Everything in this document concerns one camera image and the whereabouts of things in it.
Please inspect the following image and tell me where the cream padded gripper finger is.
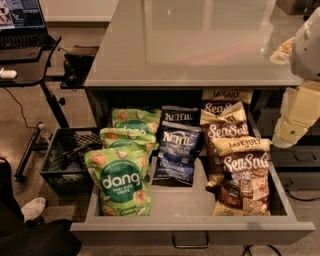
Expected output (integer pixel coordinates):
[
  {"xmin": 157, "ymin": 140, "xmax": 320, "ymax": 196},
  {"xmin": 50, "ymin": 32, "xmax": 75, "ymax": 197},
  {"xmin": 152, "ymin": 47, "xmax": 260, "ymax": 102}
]
[{"xmin": 272, "ymin": 116, "xmax": 308, "ymax": 148}]

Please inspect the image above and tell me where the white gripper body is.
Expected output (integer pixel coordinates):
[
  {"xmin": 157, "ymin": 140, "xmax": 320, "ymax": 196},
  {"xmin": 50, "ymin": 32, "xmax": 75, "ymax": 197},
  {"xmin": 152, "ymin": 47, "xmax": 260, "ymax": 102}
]
[{"xmin": 282, "ymin": 80, "xmax": 320, "ymax": 134}]

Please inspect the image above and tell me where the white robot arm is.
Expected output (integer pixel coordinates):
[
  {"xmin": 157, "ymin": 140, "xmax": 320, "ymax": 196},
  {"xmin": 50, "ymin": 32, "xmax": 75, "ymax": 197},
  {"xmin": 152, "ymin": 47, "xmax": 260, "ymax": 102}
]
[{"xmin": 270, "ymin": 8, "xmax": 320, "ymax": 148}]

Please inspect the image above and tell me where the middle brown Sea Salt bag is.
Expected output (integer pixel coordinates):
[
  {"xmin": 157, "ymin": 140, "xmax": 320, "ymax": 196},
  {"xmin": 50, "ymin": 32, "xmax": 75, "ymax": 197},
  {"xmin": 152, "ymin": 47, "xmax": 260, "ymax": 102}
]
[{"xmin": 200, "ymin": 101, "xmax": 249, "ymax": 188}]

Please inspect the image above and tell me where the brown sea salt bag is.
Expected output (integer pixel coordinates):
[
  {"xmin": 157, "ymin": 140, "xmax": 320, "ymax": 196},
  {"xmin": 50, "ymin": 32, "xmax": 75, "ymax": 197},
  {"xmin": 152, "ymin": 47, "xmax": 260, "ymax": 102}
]
[
  {"xmin": 213, "ymin": 136, "xmax": 272, "ymax": 216},
  {"xmin": 202, "ymin": 89, "xmax": 253, "ymax": 115},
  {"xmin": 200, "ymin": 101, "xmax": 249, "ymax": 188}
]

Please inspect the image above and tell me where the front brown Sea Salt bag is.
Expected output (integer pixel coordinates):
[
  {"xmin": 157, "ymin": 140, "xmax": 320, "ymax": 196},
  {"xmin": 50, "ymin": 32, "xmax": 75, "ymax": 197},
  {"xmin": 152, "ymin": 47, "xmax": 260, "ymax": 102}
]
[{"xmin": 213, "ymin": 136, "xmax": 272, "ymax": 216}]

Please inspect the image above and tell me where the rear brown Sea Salt bag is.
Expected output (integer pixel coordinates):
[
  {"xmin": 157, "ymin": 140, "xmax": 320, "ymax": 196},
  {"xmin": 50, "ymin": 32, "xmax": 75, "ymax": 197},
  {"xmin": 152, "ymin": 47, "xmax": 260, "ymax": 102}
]
[{"xmin": 202, "ymin": 89, "xmax": 253, "ymax": 115}]

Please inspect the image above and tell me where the rear blue Kettle chip bag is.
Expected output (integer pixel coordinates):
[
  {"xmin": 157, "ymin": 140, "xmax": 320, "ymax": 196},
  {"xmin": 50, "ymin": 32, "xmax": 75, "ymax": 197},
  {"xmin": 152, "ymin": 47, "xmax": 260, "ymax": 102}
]
[{"xmin": 162, "ymin": 105, "xmax": 200, "ymax": 126}]

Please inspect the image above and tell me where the blue kettle chip bag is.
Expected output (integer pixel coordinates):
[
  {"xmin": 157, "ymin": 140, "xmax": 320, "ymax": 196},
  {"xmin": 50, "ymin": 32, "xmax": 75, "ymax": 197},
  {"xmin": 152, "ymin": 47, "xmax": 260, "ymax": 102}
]
[
  {"xmin": 152, "ymin": 121, "xmax": 201, "ymax": 186},
  {"xmin": 162, "ymin": 105, "xmax": 200, "ymax": 126}
]

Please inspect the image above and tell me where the front blue Kettle chip bag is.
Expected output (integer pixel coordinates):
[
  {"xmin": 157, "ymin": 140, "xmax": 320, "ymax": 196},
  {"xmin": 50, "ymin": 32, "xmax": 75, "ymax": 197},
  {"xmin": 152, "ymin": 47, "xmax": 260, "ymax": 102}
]
[{"xmin": 152, "ymin": 121, "xmax": 201, "ymax": 186}]

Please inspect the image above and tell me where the grey open drawer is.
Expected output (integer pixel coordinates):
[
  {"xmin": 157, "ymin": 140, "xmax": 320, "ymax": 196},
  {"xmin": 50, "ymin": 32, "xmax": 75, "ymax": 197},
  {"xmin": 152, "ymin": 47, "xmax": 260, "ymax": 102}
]
[{"xmin": 70, "ymin": 87, "xmax": 316, "ymax": 247}]

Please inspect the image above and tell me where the rear green Dang chip bag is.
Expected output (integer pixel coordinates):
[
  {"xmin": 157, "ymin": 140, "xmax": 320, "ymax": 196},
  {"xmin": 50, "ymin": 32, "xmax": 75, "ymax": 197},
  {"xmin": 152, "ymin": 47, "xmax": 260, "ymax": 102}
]
[{"xmin": 112, "ymin": 108, "xmax": 162, "ymax": 135}]

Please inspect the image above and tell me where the green dang chip bag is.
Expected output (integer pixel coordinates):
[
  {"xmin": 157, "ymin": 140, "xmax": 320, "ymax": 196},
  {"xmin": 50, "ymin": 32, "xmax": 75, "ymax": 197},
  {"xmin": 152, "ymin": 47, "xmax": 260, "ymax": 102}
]
[
  {"xmin": 100, "ymin": 128, "xmax": 156, "ymax": 154},
  {"xmin": 112, "ymin": 108, "xmax": 162, "ymax": 135},
  {"xmin": 85, "ymin": 145, "xmax": 151, "ymax": 217}
]

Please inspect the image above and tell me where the grey counter cabinet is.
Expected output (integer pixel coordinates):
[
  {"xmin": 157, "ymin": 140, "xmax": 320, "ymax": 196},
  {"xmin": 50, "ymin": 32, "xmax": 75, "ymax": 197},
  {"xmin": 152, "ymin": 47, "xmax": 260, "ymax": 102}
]
[{"xmin": 83, "ymin": 0, "xmax": 320, "ymax": 89}]

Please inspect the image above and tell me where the front green Dang chip bag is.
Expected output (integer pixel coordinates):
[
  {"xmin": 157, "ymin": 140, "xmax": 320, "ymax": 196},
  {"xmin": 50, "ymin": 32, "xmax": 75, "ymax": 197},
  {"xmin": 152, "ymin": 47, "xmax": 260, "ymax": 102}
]
[{"xmin": 85, "ymin": 145, "xmax": 151, "ymax": 217}]

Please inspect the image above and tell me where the middle green Dang chip bag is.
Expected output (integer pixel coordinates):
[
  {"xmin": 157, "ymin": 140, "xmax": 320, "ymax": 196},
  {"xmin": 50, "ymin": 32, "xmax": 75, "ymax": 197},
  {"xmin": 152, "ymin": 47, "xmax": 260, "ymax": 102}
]
[{"xmin": 100, "ymin": 128, "xmax": 156, "ymax": 154}]

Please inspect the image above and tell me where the black device on floor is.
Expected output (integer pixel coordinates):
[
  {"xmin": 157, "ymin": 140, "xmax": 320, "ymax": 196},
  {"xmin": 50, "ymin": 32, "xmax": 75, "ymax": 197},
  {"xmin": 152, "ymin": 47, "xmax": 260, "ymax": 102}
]
[{"xmin": 61, "ymin": 45, "xmax": 99, "ymax": 89}]

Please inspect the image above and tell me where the black plastic crate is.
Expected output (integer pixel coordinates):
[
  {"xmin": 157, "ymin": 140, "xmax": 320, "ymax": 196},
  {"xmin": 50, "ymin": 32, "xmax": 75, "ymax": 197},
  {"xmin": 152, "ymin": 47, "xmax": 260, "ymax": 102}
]
[{"xmin": 40, "ymin": 127, "xmax": 102, "ymax": 196}]

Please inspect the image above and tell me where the person's dark trouser leg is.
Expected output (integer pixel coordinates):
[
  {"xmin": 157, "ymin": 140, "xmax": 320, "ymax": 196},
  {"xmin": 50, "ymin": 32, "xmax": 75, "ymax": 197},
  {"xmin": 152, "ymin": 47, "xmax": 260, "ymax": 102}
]
[{"xmin": 0, "ymin": 156, "xmax": 82, "ymax": 256}]

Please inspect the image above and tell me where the black side desk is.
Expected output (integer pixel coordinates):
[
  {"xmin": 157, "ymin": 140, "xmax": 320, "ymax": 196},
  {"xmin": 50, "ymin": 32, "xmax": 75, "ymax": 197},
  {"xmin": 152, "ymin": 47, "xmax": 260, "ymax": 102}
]
[{"xmin": 0, "ymin": 32, "xmax": 69, "ymax": 183}]

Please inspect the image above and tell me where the white shoe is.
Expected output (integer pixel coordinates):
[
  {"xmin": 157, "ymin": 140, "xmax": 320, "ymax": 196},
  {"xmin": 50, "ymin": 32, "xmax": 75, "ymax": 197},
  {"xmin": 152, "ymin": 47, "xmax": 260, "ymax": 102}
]
[{"xmin": 21, "ymin": 197, "xmax": 46, "ymax": 222}]

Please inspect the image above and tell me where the black laptop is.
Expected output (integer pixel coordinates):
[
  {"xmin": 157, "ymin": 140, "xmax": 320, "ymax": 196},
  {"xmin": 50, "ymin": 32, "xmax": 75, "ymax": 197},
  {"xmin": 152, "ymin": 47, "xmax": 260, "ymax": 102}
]
[{"xmin": 0, "ymin": 0, "xmax": 48, "ymax": 64}]

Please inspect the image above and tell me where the white computer mouse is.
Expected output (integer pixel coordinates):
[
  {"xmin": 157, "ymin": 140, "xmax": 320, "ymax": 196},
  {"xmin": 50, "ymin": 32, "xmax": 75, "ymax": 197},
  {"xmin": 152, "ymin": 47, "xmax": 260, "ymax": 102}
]
[{"xmin": 0, "ymin": 70, "xmax": 17, "ymax": 80}]

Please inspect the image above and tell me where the black floor cable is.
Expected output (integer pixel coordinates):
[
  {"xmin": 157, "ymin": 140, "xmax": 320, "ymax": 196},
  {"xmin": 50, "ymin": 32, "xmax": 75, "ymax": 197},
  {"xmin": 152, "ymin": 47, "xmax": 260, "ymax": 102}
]
[{"xmin": 242, "ymin": 189, "xmax": 320, "ymax": 256}]

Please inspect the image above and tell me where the black drawer handle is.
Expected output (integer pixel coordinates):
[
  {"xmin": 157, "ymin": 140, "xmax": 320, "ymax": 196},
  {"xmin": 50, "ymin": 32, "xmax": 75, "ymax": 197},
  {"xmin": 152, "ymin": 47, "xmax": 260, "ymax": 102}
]
[{"xmin": 172, "ymin": 232, "xmax": 209, "ymax": 249}]

